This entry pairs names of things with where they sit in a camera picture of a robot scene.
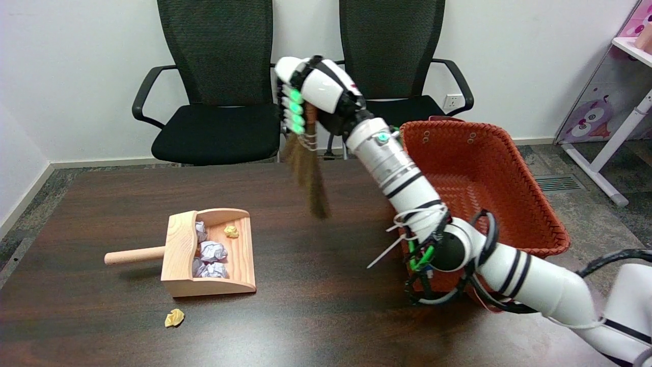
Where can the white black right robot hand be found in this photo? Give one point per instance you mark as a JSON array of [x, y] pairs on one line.
[[326, 89]]

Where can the brown straw hand broom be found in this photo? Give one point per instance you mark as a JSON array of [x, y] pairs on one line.
[[310, 173]]

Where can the yellow paper ball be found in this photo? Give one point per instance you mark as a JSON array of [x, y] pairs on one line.
[[174, 317], [231, 232]]

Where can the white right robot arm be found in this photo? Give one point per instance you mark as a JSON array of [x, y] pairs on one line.
[[402, 173]]

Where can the black mesh office chair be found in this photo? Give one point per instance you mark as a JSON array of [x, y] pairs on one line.
[[219, 132], [387, 41]]

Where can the long white zip tie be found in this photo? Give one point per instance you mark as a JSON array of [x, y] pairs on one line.
[[382, 257]]

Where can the red woven basket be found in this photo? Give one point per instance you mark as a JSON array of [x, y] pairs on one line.
[[489, 168]]

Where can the grey floor vent grille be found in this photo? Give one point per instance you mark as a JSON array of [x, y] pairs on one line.
[[558, 183]]

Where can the white pink owl print shelf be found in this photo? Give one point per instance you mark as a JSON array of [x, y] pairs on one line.
[[591, 117]]

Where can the white wall socket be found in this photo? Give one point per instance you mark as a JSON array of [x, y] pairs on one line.
[[451, 101]]

